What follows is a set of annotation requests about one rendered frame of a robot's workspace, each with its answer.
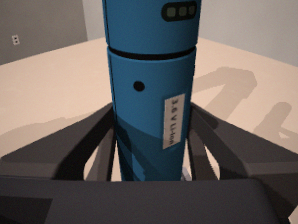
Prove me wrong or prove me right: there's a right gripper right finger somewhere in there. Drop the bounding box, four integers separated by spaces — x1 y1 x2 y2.
187 102 298 219

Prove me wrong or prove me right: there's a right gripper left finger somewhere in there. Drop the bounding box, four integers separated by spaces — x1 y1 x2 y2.
0 102 116 181

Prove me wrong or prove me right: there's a blue electric screwdriver barrel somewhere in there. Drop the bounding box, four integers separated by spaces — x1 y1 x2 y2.
102 0 202 181

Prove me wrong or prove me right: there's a grey metal bracket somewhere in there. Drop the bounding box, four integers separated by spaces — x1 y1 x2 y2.
181 167 192 181

